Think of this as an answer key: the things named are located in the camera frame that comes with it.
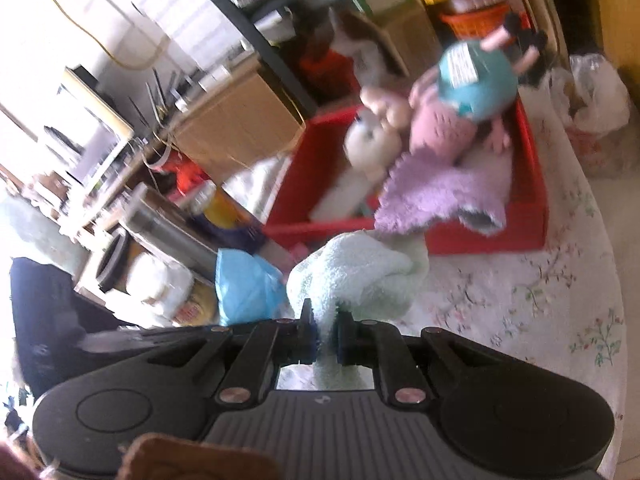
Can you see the wooden door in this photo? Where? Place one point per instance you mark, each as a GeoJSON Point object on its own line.
{"type": "Point", "coordinates": [617, 10]}

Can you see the white jar with black lid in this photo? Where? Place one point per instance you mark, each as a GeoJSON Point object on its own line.
{"type": "Point", "coordinates": [155, 275]}

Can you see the dark cloth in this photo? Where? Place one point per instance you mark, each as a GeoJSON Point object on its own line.
{"type": "Point", "coordinates": [40, 310]}

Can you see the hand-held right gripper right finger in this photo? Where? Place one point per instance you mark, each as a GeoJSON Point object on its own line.
{"type": "Point", "coordinates": [342, 340]}

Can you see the white plush toy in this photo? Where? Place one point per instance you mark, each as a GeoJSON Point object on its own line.
{"type": "Point", "coordinates": [367, 142]}

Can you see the floral tablecloth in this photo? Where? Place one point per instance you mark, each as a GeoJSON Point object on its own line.
{"type": "Point", "coordinates": [525, 310]}

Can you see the orange plastic basket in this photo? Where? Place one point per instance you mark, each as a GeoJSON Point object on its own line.
{"type": "Point", "coordinates": [475, 22]}

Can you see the purple fluffy cloth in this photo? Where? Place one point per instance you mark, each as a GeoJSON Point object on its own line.
{"type": "Point", "coordinates": [435, 190]}

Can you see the steel thermos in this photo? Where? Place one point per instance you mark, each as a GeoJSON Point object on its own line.
{"type": "Point", "coordinates": [165, 230]}

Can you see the television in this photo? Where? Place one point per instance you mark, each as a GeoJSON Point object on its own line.
{"type": "Point", "coordinates": [100, 145]}

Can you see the brown cardboard box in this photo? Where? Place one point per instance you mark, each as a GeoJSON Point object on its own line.
{"type": "Point", "coordinates": [410, 35]}

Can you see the black metal shelf rack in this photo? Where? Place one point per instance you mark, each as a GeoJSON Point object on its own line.
{"type": "Point", "coordinates": [280, 65]}

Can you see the black and pink plush toy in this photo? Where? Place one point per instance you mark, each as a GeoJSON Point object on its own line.
{"type": "Point", "coordinates": [530, 40]}

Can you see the wooden media stand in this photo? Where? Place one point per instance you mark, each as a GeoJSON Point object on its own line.
{"type": "Point", "coordinates": [225, 120]}

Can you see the red box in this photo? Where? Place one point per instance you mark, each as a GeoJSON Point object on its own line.
{"type": "Point", "coordinates": [300, 175]}

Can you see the blue plastic bag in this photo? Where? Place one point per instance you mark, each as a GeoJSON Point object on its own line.
{"type": "Point", "coordinates": [245, 280]}

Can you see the yellow and blue can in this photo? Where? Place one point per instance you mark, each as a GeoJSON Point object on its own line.
{"type": "Point", "coordinates": [225, 215]}

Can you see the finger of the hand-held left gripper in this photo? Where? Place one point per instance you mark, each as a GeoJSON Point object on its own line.
{"type": "Point", "coordinates": [140, 339]}

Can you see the red and white plastic bag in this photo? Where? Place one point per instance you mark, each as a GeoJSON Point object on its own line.
{"type": "Point", "coordinates": [340, 55]}

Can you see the teal plush toy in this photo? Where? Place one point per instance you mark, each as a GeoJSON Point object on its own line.
{"type": "Point", "coordinates": [480, 85]}

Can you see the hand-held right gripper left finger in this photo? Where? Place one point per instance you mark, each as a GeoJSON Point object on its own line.
{"type": "Point", "coordinates": [307, 340]}

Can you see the light green towel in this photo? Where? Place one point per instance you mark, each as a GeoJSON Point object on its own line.
{"type": "Point", "coordinates": [350, 270]}

